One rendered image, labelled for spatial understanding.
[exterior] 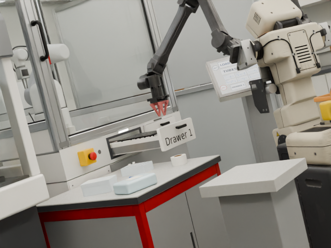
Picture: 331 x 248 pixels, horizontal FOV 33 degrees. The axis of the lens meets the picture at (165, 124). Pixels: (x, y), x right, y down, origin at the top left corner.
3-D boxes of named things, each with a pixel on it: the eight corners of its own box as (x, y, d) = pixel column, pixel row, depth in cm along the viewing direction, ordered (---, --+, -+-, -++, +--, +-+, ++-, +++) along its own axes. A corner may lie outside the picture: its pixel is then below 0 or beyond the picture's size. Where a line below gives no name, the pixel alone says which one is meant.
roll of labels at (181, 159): (169, 167, 245) (167, 158, 245) (177, 163, 251) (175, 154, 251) (182, 165, 241) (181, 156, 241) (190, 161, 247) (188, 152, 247)
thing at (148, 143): (190, 136, 281) (188, 124, 280) (162, 147, 260) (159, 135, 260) (131, 146, 304) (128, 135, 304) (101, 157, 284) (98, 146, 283)
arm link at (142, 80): (151, 60, 276) (163, 66, 282) (136, 65, 284) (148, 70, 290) (149, 82, 273) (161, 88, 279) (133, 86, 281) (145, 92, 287)
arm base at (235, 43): (233, 46, 237) (256, 42, 242) (223, 38, 242) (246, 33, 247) (230, 64, 242) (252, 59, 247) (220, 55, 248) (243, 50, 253)
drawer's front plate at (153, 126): (178, 133, 325) (174, 115, 325) (150, 144, 302) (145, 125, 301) (176, 134, 326) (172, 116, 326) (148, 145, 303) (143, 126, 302)
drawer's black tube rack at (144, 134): (174, 139, 282) (171, 127, 282) (154, 147, 268) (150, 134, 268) (140, 145, 295) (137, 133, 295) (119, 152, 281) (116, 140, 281)
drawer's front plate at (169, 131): (196, 138, 281) (191, 117, 280) (164, 151, 258) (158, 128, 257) (193, 138, 282) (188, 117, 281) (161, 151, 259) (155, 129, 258)
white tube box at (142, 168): (153, 169, 252) (151, 160, 251) (145, 173, 244) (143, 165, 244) (131, 172, 257) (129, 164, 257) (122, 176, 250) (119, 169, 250)
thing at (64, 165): (184, 134, 334) (179, 110, 333) (67, 180, 252) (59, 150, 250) (75, 152, 390) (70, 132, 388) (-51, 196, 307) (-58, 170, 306)
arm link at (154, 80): (152, 74, 274) (160, 73, 278) (143, 77, 279) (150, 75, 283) (156, 87, 274) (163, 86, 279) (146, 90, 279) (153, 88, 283)
